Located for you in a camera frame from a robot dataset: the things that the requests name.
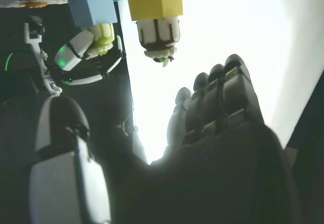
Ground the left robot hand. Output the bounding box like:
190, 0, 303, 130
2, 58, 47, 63
28, 54, 304, 224

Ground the green white cupcake toy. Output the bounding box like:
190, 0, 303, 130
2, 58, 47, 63
87, 23, 116, 57

